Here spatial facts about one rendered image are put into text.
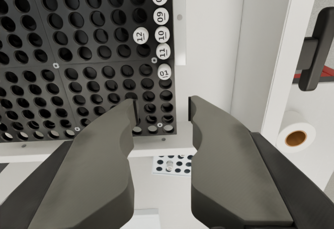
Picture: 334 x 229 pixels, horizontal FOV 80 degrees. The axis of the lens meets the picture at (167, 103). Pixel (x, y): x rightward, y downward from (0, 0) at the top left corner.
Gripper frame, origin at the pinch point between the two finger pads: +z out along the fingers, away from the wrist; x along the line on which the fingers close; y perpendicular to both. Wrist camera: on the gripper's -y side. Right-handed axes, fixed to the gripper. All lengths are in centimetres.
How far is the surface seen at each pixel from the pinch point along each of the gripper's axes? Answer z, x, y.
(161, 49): 6.2, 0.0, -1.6
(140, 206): 21.2, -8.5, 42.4
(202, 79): 13.8, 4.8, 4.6
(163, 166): 17.8, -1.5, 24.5
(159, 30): 6.2, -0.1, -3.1
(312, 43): 6.3, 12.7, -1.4
